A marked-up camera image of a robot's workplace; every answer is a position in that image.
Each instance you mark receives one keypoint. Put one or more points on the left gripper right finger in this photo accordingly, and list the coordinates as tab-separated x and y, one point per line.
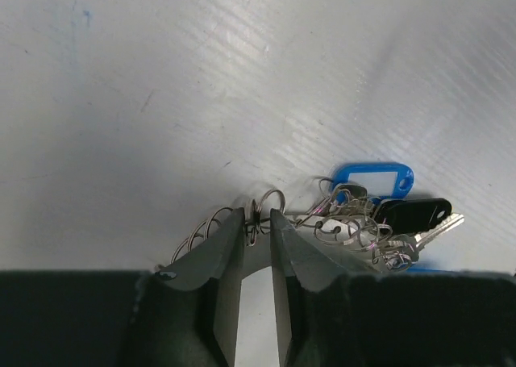
343	313

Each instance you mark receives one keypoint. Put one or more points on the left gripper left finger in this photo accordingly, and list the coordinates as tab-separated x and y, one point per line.
183	315

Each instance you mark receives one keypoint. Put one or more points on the metal key organizer ring disc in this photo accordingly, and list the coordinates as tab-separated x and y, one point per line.
343	220

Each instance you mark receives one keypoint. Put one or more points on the silver key with green cap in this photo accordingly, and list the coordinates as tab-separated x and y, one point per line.
437	230

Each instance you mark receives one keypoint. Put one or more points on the black key tag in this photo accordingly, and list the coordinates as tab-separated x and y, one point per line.
412	216

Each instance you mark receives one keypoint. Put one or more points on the blue tag on ring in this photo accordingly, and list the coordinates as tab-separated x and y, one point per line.
381	179

